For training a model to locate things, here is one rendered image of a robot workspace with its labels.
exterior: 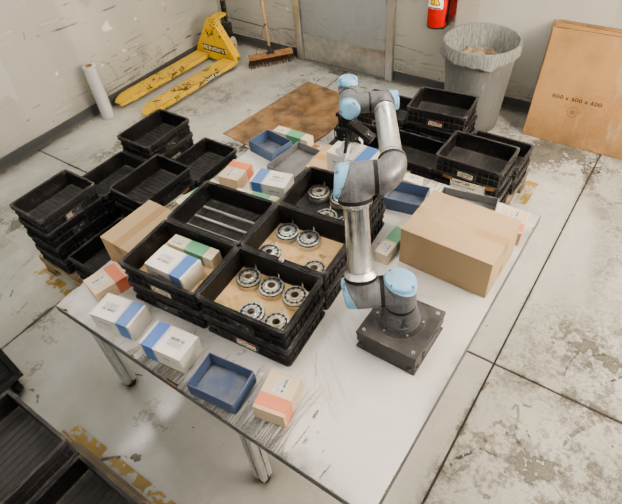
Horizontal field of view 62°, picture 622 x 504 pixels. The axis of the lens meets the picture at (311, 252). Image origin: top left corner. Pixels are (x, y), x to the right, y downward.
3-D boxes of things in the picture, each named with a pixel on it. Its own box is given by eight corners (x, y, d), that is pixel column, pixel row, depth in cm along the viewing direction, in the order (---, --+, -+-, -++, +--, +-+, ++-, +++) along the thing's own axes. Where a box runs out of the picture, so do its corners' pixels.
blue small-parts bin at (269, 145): (292, 151, 298) (291, 140, 293) (273, 163, 291) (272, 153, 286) (268, 139, 309) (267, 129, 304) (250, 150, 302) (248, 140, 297)
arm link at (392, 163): (414, 173, 160) (397, 79, 190) (378, 177, 161) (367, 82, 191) (413, 199, 169) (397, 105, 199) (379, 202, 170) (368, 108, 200)
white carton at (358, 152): (381, 168, 224) (381, 150, 218) (367, 183, 217) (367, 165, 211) (342, 154, 233) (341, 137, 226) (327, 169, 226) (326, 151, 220)
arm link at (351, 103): (369, 100, 186) (367, 85, 194) (338, 103, 187) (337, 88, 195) (370, 119, 192) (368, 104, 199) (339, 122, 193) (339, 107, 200)
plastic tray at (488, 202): (431, 218, 250) (431, 211, 247) (442, 194, 262) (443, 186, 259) (488, 232, 241) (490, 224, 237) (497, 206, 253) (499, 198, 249)
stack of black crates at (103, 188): (136, 189, 376) (120, 150, 352) (165, 203, 362) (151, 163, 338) (92, 222, 354) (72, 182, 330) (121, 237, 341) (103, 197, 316)
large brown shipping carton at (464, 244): (512, 254, 230) (521, 220, 216) (484, 298, 214) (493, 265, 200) (429, 222, 248) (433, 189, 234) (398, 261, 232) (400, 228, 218)
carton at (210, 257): (222, 260, 222) (219, 250, 218) (214, 269, 219) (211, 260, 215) (179, 243, 232) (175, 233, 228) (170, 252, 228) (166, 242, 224)
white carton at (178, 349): (145, 355, 207) (137, 342, 200) (163, 332, 214) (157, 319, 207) (185, 373, 199) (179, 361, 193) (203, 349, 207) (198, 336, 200)
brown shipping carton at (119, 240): (143, 279, 236) (132, 254, 225) (112, 260, 246) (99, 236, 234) (189, 239, 252) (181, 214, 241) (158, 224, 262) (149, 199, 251)
